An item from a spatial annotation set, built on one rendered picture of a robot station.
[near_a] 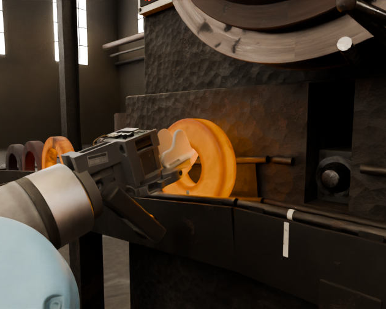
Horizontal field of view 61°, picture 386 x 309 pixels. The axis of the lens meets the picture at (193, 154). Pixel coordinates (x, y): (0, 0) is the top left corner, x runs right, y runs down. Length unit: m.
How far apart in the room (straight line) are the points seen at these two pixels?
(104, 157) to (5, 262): 0.25
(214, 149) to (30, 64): 10.47
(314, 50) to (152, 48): 0.50
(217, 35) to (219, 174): 0.19
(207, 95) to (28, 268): 0.46
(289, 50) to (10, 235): 0.32
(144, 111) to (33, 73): 10.17
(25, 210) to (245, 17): 0.31
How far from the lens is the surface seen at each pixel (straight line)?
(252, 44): 0.41
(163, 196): 0.54
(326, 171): 0.48
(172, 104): 0.65
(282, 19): 0.38
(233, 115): 0.55
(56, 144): 0.93
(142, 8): 0.82
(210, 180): 0.49
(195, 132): 0.50
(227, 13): 0.43
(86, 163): 0.40
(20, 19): 11.04
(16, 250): 0.18
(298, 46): 0.38
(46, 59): 11.06
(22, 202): 0.37
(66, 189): 0.37
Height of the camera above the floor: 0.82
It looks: 6 degrees down
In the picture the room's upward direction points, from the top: straight up
